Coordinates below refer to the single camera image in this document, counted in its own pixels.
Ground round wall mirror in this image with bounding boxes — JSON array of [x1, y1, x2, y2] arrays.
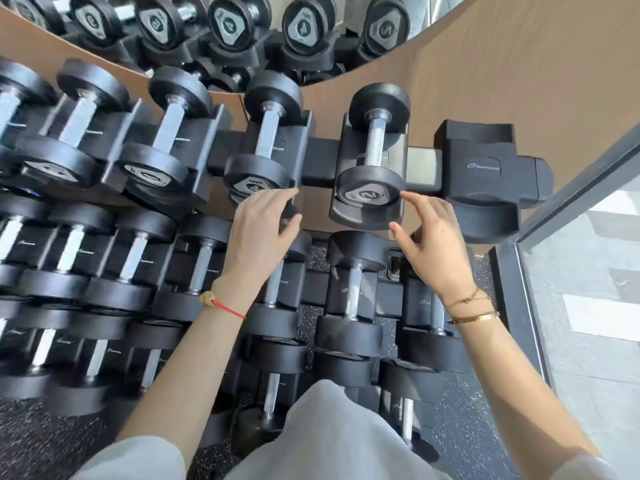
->
[[0, 0, 476, 88]]

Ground person's right hand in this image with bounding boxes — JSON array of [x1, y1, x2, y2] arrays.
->
[[389, 190, 479, 303]]

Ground person's left forearm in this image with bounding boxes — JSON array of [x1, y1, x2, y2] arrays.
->
[[115, 284, 256, 468]]

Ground white shirt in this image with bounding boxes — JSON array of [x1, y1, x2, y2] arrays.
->
[[69, 379, 626, 480]]

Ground red string bracelet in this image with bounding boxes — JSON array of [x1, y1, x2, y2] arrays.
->
[[199, 289, 247, 321]]

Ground grey window frame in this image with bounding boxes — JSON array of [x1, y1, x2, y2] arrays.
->
[[489, 123, 640, 391]]

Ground thin gold chain bracelet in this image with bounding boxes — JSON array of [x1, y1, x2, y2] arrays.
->
[[442, 286, 493, 311]]

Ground person's left hand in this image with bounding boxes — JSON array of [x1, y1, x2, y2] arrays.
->
[[221, 187, 303, 299]]

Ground gold bangle bracelet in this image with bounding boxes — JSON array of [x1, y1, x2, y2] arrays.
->
[[446, 310, 501, 325]]

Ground black dumbbell rack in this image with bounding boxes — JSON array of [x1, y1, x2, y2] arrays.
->
[[0, 84, 555, 465]]

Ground rows of black dumbbells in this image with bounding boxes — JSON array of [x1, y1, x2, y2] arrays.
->
[[0, 57, 481, 465]]

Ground person's right forearm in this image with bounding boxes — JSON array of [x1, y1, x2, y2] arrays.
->
[[445, 294, 602, 478]]

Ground small black steel-handle dumbbell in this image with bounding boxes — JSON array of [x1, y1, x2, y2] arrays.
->
[[335, 83, 412, 209]]

